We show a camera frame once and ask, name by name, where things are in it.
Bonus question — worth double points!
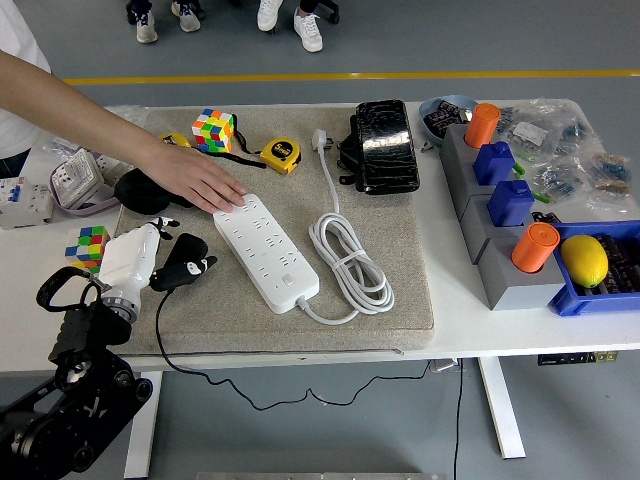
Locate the clear bag with white card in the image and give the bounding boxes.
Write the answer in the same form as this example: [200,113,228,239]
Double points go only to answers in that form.
[497,98,599,156]

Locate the dark brown modules row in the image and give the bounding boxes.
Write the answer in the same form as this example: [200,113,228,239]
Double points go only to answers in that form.
[579,233,640,296]

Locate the yellow tape measure 5m print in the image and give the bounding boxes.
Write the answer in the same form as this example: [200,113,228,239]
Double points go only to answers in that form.
[259,138,303,175]

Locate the blue block with knob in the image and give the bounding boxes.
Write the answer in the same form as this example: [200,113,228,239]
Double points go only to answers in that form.
[487,178,535,228]
[472,140,517,187]

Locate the blue plastic bin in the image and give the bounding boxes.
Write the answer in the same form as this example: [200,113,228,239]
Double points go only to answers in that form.
[547,219,640,318]

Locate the clear bag of blue resistors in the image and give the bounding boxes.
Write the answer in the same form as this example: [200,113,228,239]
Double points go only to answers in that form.
[529,149,594,204]

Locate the yellow lemon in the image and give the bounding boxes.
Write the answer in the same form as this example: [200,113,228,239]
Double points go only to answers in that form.
[559,235,610,290]

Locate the light blue bowl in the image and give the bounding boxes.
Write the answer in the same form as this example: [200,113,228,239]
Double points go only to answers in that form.
[418,94,479,149]

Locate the white power strip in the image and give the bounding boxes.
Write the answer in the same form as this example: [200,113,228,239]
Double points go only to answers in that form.
[212,195,321,315]

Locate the grey-brown mat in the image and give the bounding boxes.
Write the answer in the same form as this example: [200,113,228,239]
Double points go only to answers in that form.
[97,105,435,359]

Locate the white circuit breaker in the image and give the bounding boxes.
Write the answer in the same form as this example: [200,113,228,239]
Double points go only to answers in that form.
[0,175,55,231]

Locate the orange cylinder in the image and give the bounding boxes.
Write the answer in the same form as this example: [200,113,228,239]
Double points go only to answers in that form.
[510,222,561,275]
[464,102,502,149]

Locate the clear bag of mixed resistors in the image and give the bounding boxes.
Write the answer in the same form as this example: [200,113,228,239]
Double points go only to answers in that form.
[584,142,640,217]

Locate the purple flat ribbon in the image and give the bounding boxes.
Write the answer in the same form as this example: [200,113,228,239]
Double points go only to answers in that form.
[49,162,121,217]

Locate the black plug adapter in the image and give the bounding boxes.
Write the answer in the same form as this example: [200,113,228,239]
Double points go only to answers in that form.
[166,232,210,274]

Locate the clear bag of metal parts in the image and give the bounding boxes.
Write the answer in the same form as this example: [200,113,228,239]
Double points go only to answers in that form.
[44,103,147,157]

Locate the small yellow tape measure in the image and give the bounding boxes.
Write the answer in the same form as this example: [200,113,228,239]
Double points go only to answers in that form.
[158,131,193,150]

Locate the black tape measure strap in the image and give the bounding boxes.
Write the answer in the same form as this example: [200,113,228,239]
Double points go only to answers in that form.
[212,149,269,172]
[232,113,264,156]

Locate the white table leg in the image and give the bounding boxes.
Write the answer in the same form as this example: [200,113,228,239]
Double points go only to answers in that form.
[123,370,164,480]
[477,357,527,460]

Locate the grey white sneaker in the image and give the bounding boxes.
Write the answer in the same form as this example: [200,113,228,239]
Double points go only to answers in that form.
[134,9,159,45]
[171,0,201,34]

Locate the white power strip cord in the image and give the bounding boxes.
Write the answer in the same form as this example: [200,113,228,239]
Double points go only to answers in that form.
[297,127,396,326]

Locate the large colourful puzzle cube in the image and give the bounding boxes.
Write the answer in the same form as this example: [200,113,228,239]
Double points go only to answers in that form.
[191,107,236,154]

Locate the glossy black case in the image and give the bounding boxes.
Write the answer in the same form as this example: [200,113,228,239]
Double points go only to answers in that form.
[354,98,421,195]

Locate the black electronic modules pile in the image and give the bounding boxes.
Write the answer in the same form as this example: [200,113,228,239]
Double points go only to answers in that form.
[424,99,474,139]

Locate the black hanging cable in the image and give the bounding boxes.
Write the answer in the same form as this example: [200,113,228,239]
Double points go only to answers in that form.
[452,372,465,480]

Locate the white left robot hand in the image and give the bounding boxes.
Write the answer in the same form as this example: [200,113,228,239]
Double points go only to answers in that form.
[98,215,219,301]

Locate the person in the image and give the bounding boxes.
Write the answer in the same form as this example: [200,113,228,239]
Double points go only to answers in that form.
[0,0,52,174]

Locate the thin black plug cord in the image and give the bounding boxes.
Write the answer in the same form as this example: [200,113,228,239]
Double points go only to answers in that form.
[155,288,436,411]

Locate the small colourful puzzle cube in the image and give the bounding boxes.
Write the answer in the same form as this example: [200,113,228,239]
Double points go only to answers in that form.
[64,225,111,275]

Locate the black table control panel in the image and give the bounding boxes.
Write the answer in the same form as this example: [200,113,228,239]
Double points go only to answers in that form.
[537,351,620,366]

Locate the person's right hand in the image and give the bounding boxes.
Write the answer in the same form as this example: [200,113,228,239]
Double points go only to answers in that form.
[137,144,248,215]

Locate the grey holder block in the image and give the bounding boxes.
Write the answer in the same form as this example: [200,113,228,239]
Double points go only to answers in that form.
[446,149,519,222]
[458,192,537,266]
[439,123,501,176]
[476,233,572,313]

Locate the black cloth pouch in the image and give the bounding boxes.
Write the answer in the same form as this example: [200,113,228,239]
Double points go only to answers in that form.
[114,167,201,216]

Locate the white wall socket panel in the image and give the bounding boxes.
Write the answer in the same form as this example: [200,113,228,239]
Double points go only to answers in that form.
[94,152,126,184]
[49,149,104,209]

